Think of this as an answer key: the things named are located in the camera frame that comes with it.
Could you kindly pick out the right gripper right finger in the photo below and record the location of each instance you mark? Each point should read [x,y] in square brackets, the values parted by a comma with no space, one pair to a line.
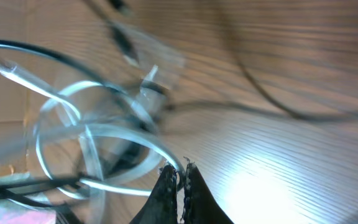
[200,206]

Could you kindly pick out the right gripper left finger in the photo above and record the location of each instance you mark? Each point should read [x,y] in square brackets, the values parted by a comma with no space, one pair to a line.
[161,205]

